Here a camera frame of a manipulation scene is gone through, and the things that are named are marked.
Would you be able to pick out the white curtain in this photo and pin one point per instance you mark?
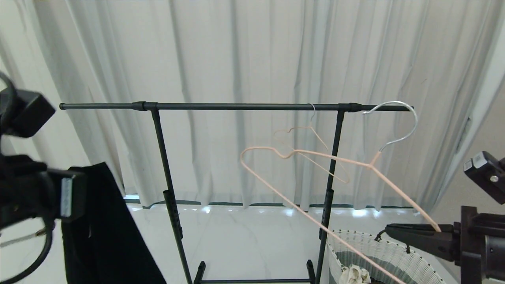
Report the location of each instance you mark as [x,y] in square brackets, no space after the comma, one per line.
[236,51]

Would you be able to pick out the white laundry basket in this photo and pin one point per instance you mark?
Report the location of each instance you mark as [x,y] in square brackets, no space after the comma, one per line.
[394,252]

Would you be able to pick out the black garment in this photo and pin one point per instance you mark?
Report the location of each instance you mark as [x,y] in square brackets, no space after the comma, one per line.
[106,236]

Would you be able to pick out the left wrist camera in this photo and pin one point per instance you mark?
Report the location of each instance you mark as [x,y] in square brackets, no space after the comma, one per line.
[27,112]

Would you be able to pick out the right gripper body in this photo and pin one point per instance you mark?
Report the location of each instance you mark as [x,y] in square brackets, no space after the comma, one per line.
[489,244]

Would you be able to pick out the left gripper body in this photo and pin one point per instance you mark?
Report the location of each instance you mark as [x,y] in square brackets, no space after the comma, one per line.
[35,193]

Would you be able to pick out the cream garment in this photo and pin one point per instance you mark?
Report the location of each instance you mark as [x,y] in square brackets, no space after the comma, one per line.
[354,275]

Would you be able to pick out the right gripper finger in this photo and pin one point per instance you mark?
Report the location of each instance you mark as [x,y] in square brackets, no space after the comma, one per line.
[442,244]
[422,228]

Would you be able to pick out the pink clothes hanger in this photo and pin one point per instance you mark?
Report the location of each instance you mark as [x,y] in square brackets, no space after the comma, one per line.
[300,127]
[372,165]

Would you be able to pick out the black clothes rack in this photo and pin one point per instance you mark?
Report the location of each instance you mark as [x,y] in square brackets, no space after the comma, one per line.
[236,106]

